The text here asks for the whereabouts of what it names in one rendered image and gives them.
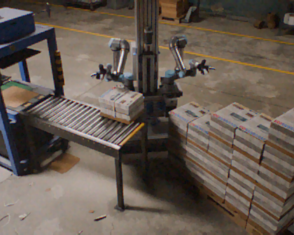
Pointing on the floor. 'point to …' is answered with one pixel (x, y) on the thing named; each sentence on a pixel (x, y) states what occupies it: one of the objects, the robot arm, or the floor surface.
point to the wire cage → (85, 3)
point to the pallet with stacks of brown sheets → (173, 10)
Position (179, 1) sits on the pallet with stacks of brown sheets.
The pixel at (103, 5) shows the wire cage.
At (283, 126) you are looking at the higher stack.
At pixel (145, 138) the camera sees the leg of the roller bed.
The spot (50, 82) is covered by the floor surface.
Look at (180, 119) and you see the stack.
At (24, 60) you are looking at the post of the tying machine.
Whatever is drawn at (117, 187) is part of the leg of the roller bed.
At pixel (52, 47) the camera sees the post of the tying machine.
